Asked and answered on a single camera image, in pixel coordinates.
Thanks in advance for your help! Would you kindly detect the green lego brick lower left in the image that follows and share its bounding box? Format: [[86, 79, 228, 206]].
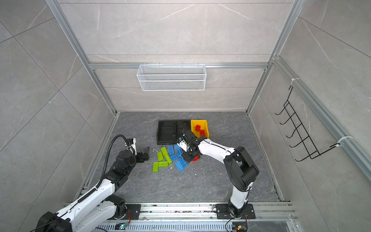
[[153, 162, 159, 173]]

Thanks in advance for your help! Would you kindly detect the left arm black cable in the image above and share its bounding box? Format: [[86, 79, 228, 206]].
[[95, 134, 129, 189]]

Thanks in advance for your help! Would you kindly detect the green lego brick upper left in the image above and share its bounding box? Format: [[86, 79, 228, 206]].
[[157, 152, 164, 162]]

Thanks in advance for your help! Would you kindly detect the middle black bin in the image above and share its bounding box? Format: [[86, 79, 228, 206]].
[[174, 120, 191, 144]]

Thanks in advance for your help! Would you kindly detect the yellow bin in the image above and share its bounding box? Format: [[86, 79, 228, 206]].
[[191, 120, 210, 138]]

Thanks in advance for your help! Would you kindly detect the black bin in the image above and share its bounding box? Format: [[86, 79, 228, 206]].
[[174, 120, 191, 144], [157, 120, 175, 145]]

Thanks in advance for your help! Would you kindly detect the left black bin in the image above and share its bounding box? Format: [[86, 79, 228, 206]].
[[157, 120, 175, 145]]

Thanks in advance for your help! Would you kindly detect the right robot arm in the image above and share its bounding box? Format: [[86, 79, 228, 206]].
[[177, 130, 260, 218]]

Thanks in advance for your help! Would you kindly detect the green lego brick side-lying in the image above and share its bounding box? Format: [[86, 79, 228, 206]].
[[164, 155, 172, 165]]

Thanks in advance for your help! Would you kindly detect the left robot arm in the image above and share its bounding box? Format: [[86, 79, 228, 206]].
[[34, 147, 149, 232]]

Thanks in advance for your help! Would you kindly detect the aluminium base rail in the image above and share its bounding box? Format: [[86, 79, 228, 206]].
[[54, 202, 299, 232]]

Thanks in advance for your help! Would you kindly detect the white wire basket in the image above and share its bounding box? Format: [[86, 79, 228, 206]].
[[137, 64, 207, 91]]

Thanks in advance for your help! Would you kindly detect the green lego brick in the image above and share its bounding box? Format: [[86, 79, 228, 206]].
[[161, 147, 168, 156], [157, 152, 164, 162], [153, 162, 159, 173]]

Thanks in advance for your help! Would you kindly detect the green lego brick upper right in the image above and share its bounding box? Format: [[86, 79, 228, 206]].
[[161, 147, 168, 156]]

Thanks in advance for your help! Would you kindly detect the black wire hook rack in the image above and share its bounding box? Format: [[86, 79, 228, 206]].
[[275, 86, 341, 162]]

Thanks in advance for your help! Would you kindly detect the green lego brick lower horizontal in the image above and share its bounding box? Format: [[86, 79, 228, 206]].
[[158, 161, 169, 167]]

